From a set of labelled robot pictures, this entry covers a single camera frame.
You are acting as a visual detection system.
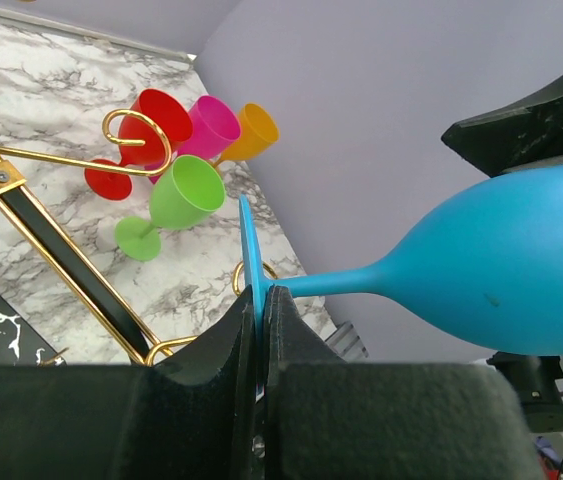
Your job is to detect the black left gripper left fingers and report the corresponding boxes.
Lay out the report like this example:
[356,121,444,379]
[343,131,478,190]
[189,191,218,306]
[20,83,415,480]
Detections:
[0,291,255,479]

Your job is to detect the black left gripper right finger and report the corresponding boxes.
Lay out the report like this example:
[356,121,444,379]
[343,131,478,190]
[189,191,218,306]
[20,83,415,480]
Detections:
[264,287,544,479]

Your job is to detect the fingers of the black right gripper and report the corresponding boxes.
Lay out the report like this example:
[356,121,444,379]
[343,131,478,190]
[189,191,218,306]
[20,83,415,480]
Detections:
[441,75,563,178]

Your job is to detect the blue wine glass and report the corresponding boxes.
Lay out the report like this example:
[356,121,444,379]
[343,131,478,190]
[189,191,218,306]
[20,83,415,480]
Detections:
[238,159,563,401]

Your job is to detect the green wine glass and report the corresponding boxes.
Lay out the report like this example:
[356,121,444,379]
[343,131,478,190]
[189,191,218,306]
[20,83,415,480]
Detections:
[114,155,226,262]

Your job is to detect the orange wine glass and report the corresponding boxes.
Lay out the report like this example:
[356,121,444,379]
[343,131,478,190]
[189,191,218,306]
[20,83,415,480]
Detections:
[213,103,279,169]

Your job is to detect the magenta wine glass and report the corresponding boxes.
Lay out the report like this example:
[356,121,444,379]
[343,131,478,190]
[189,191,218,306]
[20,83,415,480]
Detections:
[175,95,241,162]

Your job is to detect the red wine glass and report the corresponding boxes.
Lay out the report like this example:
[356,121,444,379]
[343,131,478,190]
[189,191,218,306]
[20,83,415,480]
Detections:
[83,88,194,202]

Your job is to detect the gold wire glass rack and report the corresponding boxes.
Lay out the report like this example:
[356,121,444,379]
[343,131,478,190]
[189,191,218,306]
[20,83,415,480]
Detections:
[0,108,280,367]

